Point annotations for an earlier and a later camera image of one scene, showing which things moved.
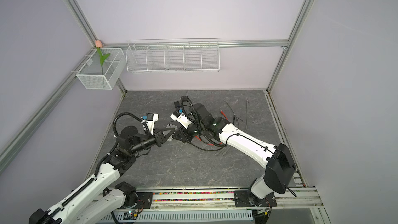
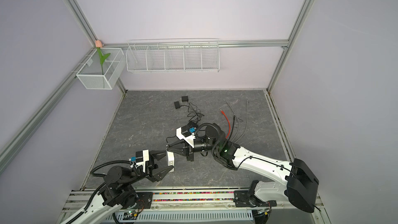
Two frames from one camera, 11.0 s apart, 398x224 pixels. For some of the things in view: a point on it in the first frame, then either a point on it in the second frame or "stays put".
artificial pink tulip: (102, 57) stays put
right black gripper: (184, 133) to (188, 150)
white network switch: (166, 132) to (171, 159)
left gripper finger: (172, 129) to (158, 154)
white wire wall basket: (173, 55) stays put
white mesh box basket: (101, 69) stays put
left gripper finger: (167, 136) to (159, 173)
